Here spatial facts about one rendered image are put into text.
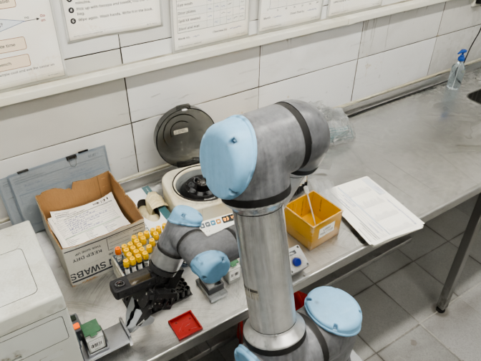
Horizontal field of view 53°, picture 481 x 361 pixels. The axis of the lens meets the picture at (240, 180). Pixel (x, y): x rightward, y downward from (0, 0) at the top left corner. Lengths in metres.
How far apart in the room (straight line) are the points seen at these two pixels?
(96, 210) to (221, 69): 0.65
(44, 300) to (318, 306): 0.54
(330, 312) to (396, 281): 1.76
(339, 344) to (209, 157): 0.46
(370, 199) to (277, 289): 0.96
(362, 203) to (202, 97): 0.67
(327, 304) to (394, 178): 0.98
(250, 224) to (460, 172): 1.36
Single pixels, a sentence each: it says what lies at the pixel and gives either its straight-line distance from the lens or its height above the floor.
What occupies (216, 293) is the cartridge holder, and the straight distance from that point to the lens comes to 1.37.
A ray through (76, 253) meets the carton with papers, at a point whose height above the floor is 0.99.
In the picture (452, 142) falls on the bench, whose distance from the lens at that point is 2.20.
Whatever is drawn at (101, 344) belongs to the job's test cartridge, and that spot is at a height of 0.94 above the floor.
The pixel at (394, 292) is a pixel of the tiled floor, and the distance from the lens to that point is 2.67.
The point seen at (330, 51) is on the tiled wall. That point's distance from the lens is 2.05.
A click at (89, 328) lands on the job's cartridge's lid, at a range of 1.23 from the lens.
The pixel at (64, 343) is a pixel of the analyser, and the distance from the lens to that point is 1.16.
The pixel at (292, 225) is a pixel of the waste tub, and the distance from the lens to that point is 1.53.
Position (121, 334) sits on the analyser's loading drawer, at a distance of 1.29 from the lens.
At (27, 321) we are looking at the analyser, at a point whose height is 1.14.
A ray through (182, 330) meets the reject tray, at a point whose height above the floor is 0.88.
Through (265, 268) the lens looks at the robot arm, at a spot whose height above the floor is 1.35.
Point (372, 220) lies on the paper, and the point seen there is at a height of 0.89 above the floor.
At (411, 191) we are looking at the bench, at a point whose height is 0.87.
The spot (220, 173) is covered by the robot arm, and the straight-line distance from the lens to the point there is 0.72.
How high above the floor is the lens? 1.94
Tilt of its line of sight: 37 degrees down
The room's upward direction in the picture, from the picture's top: 1 degrees clockwise
